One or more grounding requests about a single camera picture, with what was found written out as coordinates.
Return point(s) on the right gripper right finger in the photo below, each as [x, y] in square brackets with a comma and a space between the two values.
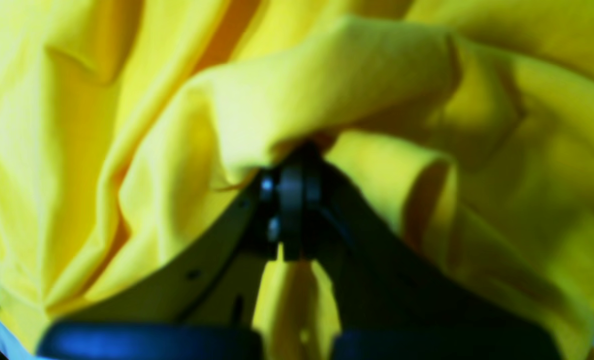
[378, 282]

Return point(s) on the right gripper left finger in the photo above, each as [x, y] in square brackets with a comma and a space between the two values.
[215, 281]

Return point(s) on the orange yellow t-shirt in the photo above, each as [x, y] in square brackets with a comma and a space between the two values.
[128, 126]

